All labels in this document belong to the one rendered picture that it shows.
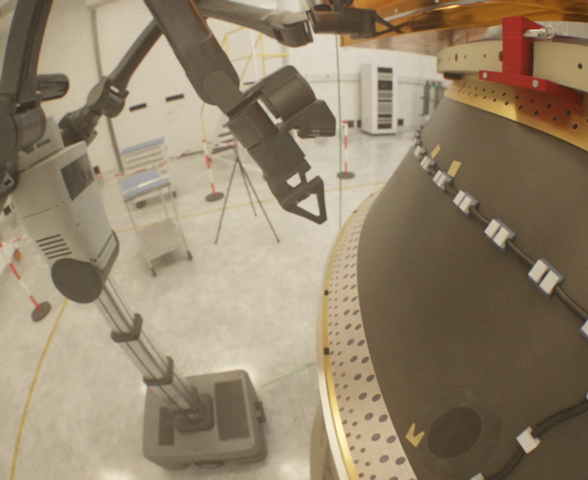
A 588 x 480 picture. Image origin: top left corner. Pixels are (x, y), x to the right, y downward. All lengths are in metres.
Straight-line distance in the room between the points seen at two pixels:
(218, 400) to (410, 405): 1.28
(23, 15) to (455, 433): 0.79
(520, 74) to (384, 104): 7.45
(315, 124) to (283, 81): 0.08
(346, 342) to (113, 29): 8.03
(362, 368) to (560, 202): 0.38
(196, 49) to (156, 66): 7.20
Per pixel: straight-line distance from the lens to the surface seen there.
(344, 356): 0.52
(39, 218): 0.73
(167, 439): 1.60
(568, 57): 0.35
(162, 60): 7.56
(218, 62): 0.38
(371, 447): 0.46
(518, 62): 0.38
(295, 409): 1.77
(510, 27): 0.39
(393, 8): 0.78
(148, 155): 4.54
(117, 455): 2.05
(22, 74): 0.51
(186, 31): 0.39
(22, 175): 0.71
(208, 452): 1.50
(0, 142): 0.51
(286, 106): 0.39
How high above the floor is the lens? 1.64
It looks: 33 degrees down
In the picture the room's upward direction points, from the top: 5 degrees counter-clockwise
